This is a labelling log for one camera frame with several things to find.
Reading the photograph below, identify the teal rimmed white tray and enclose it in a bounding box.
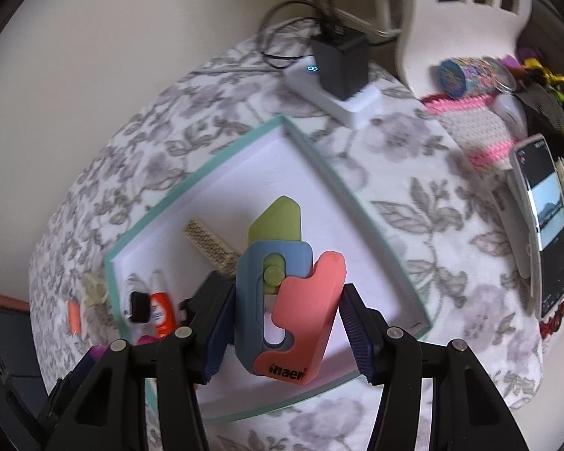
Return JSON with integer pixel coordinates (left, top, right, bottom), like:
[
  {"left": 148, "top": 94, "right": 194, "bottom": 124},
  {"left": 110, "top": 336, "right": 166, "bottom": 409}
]
[{"left": 103, "top": 114, "right": 434, "bottom": 424}]

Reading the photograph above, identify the black power adapter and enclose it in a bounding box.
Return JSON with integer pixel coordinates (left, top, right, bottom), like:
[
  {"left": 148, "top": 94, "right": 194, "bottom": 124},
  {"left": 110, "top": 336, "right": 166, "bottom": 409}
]
[{"left": 309, "top": 27, "right": 370, "bottom": 101}]

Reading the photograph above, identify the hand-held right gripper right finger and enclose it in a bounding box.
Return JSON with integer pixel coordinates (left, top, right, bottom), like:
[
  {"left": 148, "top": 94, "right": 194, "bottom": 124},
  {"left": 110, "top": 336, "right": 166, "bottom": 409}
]
[{"left": 337, "top": 284, "right": 529, "bottom": 451}]

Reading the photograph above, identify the purple tube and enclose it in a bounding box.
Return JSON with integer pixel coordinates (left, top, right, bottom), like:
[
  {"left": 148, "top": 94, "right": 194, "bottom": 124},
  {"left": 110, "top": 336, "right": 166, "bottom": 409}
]
[{"left": 67, "top": 344, "right": 108, "bottom": 387}]

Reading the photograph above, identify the white power strip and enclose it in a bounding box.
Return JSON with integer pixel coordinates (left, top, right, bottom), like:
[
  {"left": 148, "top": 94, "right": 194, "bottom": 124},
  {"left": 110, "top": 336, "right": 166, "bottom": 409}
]
[{"left": 283, "top": 67, "right": 382, "bottom": 129}]

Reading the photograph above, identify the large blue pink toy knife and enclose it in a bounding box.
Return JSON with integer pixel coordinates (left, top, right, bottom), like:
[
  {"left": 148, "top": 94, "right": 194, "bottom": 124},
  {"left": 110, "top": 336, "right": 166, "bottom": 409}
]
[{"left": 234, "top": 196, "right": 347, "bottom": 384}]

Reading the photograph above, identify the white computer mouse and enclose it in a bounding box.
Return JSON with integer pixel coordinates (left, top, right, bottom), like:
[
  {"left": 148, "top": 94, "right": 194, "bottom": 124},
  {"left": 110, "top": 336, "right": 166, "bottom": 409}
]
[{"left": 491, "top": 94, "right": 528, "bottom": 136}]

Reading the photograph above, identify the black cable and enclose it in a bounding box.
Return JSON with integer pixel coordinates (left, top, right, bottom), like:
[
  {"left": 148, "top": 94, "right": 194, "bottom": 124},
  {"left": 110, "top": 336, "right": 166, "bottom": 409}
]
[{"left": 259, "top": 0, "right": 402, "bottom": 72}]

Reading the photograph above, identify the white chair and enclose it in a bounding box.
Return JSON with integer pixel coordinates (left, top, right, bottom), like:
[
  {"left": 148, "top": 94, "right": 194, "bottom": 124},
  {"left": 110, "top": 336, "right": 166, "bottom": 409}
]
[{"left": 370, "top": 0, "right": 535, "bottom": 100}]

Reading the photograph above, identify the colourful patterned cylinder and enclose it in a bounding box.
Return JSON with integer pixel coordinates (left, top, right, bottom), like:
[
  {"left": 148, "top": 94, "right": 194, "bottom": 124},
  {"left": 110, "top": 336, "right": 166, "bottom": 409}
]
[{"left": 437, "top": 56, "right": 514, "bottom": 100}]

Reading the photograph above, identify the cream hair claw clip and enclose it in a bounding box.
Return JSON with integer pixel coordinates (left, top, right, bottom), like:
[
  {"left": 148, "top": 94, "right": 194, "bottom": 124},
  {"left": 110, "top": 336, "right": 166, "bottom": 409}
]
[{"left": 82, "top": 271, "right": 110, "bottom": 312}]

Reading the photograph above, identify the white smartwatch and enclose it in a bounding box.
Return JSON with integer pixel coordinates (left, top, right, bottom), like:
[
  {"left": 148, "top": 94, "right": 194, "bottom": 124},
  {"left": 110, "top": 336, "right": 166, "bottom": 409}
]
[{"left": 123, "top": 274, "right": 152, "bottom": 326}]

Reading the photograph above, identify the black mesh pouch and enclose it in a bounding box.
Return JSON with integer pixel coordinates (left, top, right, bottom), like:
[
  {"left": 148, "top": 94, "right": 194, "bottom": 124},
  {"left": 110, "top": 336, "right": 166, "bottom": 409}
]
[{"left": 516, "top": 81, "right": 564, "bottom": 129}]

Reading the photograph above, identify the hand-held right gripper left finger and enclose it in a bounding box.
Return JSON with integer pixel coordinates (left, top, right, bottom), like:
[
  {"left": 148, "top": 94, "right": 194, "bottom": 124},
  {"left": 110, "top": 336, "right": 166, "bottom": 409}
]
[{"left": 47, "top": 285, "right": 238, "bottom": 451}]

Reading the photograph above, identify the red white small bottle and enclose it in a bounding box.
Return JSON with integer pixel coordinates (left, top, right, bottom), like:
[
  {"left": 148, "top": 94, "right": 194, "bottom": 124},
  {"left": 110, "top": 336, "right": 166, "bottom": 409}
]
[{"left": 149, "top": 271, "right": 179, "bottom": 339}]

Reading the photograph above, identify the beige textured strip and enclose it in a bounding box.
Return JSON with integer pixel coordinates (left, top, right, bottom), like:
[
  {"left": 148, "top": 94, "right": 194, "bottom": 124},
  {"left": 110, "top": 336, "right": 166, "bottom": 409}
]
[{"left": 183, "top": 218, "right": 241, "bottom": 276}]

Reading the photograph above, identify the brown wooden furniture edge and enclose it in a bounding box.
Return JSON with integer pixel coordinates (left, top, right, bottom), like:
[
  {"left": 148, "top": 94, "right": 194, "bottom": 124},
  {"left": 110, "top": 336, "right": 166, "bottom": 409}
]
[{"left": 0, "top": 288, "right": 30, "bottom": 314}]

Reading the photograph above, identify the smartphone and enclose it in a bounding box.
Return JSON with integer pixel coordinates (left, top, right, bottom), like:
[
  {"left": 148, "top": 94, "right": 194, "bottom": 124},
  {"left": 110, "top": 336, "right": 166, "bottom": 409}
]
[{"left": 509, "top": 134, "right": 564, "bottom": 321}]

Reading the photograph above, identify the pink white crochet mat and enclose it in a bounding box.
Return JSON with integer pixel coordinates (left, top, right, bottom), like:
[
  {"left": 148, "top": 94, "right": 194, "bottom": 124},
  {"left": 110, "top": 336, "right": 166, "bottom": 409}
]
[{"left": 420, "top": 93, "right": 523, "bottom": 171}]

